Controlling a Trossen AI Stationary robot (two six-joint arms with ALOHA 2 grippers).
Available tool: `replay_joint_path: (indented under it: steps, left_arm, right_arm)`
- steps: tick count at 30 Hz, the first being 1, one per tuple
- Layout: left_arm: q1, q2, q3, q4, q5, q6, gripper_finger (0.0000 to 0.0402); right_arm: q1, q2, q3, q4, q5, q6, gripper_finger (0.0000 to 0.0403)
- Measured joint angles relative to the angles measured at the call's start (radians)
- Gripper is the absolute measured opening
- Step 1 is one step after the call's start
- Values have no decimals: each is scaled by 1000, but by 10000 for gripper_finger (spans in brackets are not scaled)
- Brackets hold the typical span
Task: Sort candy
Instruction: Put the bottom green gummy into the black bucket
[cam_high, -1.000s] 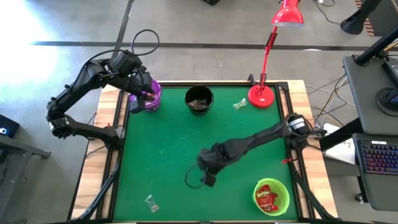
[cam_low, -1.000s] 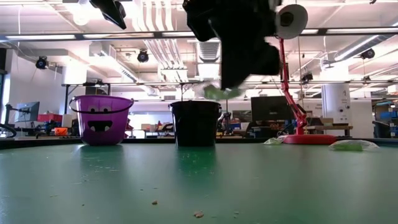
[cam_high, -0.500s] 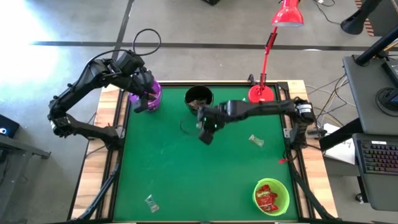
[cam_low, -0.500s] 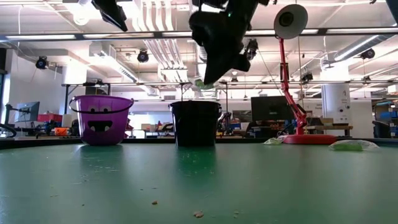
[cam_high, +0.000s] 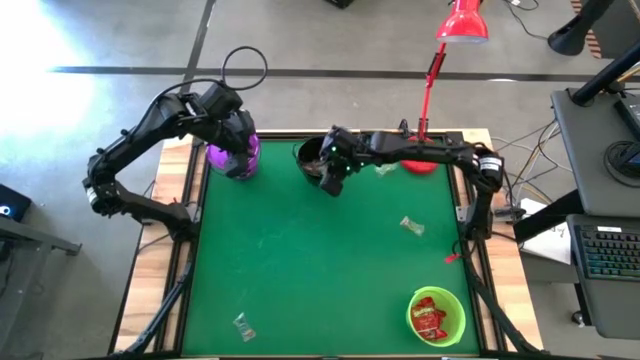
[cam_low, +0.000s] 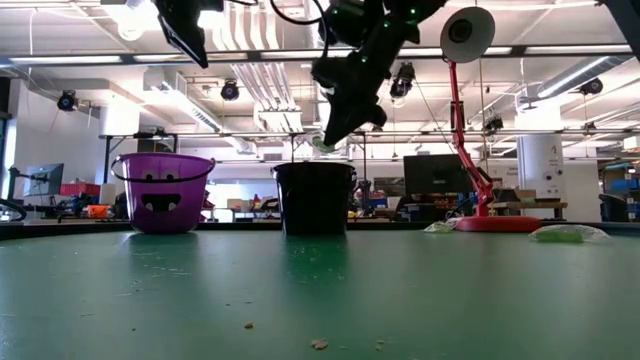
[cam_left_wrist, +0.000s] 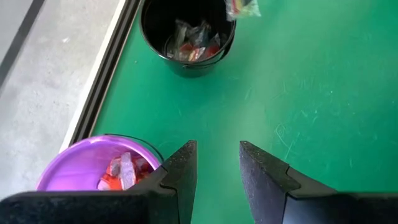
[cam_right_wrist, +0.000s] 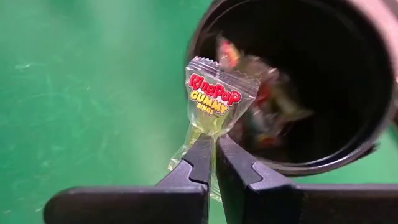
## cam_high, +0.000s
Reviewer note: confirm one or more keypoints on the clear packet with red candy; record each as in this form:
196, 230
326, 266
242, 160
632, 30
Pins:
386, 169

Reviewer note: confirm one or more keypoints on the black stand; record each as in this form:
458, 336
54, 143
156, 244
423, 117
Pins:
565, 40

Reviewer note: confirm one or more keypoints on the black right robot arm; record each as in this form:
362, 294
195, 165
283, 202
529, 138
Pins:
430, 152

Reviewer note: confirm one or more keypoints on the green plastic bucket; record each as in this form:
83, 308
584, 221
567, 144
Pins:
457, 310

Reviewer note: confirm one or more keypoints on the green table mat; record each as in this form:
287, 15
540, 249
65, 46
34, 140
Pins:
310, 270

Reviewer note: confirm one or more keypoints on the small red scrap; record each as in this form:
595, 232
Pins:
451, 258

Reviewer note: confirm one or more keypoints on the red desk lamp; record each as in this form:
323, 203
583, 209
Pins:
425, 167

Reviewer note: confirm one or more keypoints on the grey desk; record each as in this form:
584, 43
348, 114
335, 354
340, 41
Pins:
615, 310

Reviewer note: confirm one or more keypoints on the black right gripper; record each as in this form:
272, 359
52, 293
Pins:
342, 150

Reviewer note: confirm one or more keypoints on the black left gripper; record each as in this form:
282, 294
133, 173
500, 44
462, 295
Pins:
235, 132

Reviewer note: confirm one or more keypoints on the black computer with light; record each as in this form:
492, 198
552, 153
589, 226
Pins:
15, 200

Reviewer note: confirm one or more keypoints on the black pole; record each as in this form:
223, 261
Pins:
605, 77

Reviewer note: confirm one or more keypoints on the black plastic bucket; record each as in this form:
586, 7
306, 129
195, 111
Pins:
307, 157

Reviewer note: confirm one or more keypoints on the purple bucket with face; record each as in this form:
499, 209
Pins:
217, 157

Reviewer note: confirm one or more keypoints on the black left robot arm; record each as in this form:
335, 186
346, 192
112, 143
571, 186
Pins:
150, 120

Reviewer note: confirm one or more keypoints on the black keyboard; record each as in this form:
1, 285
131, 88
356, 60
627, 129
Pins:
610, 252

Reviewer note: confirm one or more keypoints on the clear packet with green candy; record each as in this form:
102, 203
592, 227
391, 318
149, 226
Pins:
412, 226

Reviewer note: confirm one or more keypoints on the white paper sheet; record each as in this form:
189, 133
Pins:
550, 245

